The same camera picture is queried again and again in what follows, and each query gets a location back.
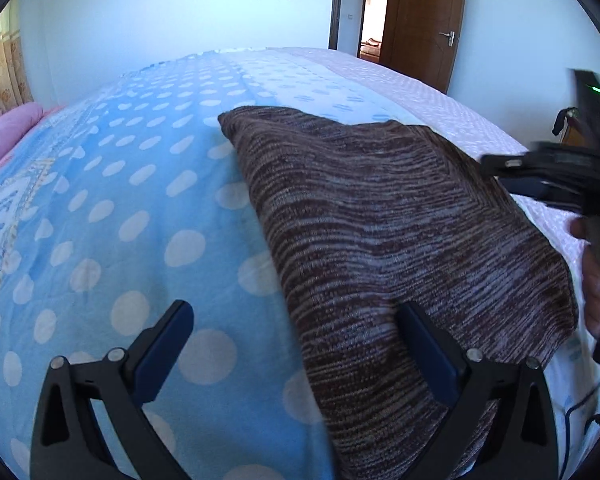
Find pink pillow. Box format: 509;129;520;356
0;101;46;192

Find dark door frame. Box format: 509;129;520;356
328;0;397;63

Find beige floral curtain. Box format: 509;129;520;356
0;0;35;117

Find wooden cabinet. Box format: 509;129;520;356
551;106;590;150

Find person's right hand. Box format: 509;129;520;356
570;217;600;337

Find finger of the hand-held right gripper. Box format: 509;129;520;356
480;141;583;207

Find blue polka dot quilt cover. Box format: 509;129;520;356
0;47;421;480

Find brown knitted sweater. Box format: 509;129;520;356
217;105;579;480

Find brown wooden door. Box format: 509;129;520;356
380;0;469;96

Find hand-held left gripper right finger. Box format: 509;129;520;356
397;301;571;480

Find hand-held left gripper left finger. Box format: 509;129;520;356
30;300;196;480

